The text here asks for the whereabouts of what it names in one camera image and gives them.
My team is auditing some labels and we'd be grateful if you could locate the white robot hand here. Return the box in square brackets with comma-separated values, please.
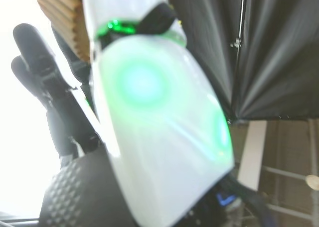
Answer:
[11, 0, 235, 227]

